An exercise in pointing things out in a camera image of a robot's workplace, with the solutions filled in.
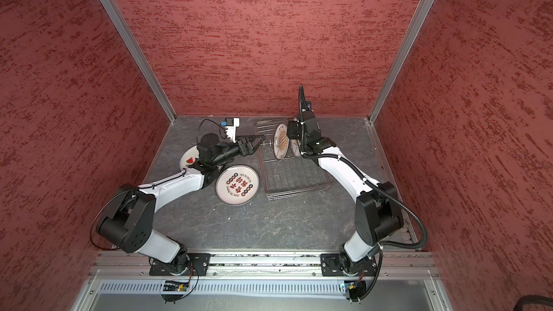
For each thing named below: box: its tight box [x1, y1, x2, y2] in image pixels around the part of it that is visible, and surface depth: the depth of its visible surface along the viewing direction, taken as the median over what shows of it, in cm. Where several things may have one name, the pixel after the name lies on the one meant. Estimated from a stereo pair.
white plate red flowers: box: [215, 164, 260, 206], surface depth 94 cm
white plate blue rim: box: [272, 122, 290, 161], surface depth 102 cm
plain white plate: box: [179, 144, 202, 174], surface depth 101 cm
